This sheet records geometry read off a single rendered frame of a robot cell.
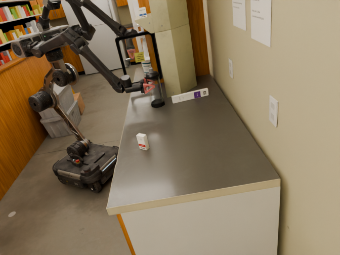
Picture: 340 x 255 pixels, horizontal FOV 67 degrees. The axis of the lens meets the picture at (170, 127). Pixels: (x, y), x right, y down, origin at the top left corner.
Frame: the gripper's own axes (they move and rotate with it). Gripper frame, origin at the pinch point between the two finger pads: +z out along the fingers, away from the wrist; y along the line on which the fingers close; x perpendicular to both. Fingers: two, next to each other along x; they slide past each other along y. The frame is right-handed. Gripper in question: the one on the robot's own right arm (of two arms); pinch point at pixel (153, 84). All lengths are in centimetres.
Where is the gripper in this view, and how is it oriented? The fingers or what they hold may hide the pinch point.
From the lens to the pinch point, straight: 178.0
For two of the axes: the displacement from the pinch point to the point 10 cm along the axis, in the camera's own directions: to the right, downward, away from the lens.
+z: 9.8, -1.7, -0.2
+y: -0.6, -4.7, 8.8
